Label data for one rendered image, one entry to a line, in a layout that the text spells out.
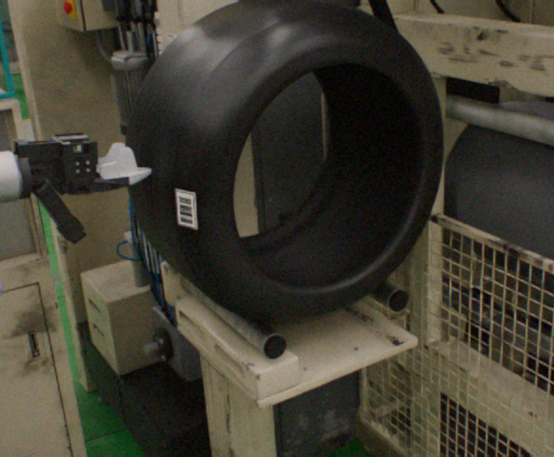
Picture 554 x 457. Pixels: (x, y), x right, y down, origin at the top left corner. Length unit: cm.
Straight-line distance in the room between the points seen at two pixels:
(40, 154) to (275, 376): 56
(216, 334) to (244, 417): 45
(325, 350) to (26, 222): 78
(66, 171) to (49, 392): 93
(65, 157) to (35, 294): 76
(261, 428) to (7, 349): 63
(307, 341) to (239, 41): 64
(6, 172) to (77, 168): 11
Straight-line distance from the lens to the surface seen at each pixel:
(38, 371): 202
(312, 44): 128
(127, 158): 127
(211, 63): 126
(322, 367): 152
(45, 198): 124
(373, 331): 163
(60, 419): 210
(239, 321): 147
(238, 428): 195
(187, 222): 125
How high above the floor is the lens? 163
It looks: 23 degrees down
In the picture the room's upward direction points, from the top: 4 degrees counter-clockwise
